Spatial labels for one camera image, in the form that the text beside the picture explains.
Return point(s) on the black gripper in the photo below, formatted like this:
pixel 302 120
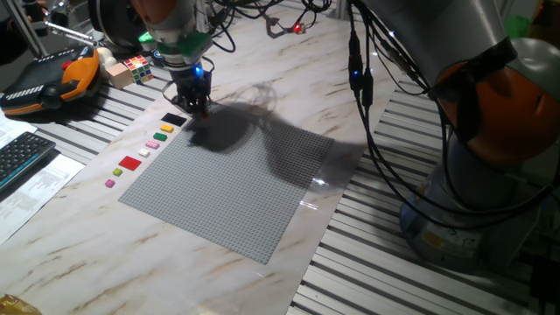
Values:
pixel 192 85

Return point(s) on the silver and orange robot arm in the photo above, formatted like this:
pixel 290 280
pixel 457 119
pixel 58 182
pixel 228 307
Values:
pixel 446 39

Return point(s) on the black Lego plate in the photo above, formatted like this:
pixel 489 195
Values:
pixel 173 119

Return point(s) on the yellow Lego brick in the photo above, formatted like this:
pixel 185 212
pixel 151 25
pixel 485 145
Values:
pixel 166 128

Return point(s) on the green Lego brick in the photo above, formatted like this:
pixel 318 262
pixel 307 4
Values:
pixel 160 136

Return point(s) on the pink Lego brick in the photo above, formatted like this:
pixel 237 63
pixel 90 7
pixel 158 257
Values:
pixel 152 144

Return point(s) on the white Lego brick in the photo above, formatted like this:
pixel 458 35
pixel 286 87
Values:
pixel 144 152

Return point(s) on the square red Lego plate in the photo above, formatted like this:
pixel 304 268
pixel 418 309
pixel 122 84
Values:
pixel 130 163

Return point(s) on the grey Lego baseplate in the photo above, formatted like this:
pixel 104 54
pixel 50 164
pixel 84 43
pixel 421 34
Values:
pixel 219 192

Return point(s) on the tiny lime Lego brick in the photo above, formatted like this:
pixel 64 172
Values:
pixel 117 172

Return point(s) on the tiny magenta Lego brick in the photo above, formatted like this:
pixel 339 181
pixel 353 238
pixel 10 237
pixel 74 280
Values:
pixel 109 183

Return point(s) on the small round puck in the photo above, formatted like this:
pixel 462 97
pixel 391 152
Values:
pixel 156 54

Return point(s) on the Rubik's cube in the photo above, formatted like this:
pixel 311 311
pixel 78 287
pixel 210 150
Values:
pixel 139 69

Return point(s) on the plain wooden cube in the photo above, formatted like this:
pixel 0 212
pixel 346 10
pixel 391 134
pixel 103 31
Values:
pixel 119 75

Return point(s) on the small white figurine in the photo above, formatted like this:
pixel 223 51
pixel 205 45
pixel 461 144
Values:
pixel 106 57

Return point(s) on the black filament spool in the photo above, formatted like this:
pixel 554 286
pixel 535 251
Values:
pixel 116 24

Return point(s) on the orange and black teach pendant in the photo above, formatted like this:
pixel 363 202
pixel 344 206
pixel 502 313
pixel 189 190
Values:
pixel 48 83

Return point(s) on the marble pattern mat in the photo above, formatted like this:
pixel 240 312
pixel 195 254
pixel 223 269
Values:
pixel 131 262

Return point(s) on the black computer keyboard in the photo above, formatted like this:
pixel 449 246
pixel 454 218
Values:
pixel 22 157

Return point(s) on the printed paper sheet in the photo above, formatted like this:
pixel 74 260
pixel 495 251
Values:
pixel 35 197

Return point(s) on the large white paper sheet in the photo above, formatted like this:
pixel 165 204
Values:
pixel 11 129

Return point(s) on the gold foil packet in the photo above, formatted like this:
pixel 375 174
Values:
pixel 15 305

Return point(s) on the green cloth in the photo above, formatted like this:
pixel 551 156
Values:
pixel 516 26

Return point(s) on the aluminium frame profile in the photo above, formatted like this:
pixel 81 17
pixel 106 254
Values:
pixel 24 26

